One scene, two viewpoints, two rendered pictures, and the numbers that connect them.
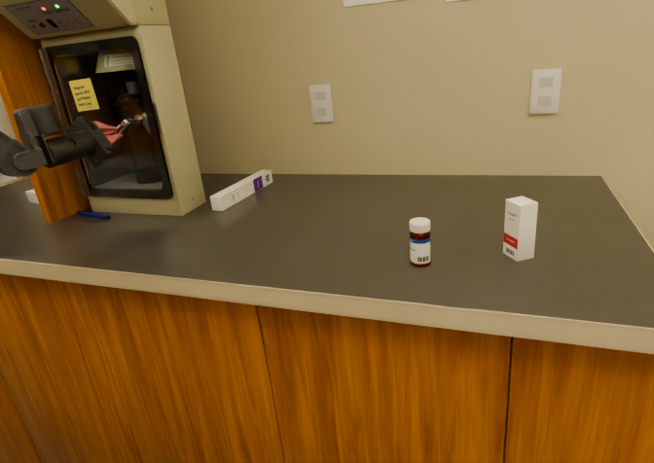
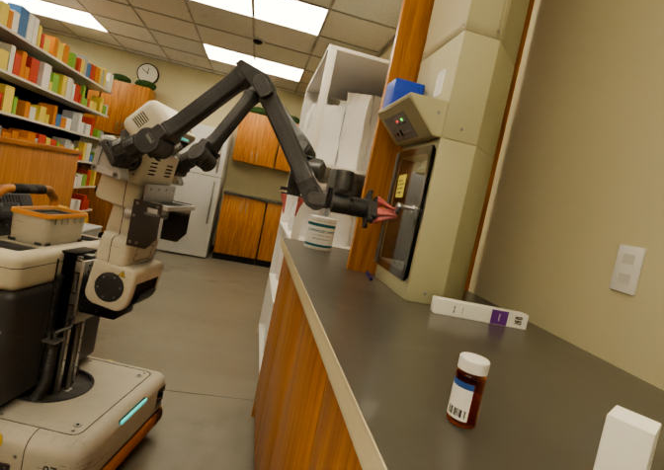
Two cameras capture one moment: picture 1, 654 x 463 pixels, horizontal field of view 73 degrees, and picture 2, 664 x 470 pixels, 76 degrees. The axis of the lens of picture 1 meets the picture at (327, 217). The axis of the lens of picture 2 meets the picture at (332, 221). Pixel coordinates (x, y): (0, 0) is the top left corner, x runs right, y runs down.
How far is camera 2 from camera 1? 57 cm
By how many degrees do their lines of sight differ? 59
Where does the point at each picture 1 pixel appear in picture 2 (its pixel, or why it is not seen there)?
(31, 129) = (331, 183)
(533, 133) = not seen: outside the picture
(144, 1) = (456, 121)
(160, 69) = (446, 175)
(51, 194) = (357, 249)
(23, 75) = (383, 168)
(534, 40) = not seen: outside the picture
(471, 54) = not seen: outside the picture
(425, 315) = (361, 439)
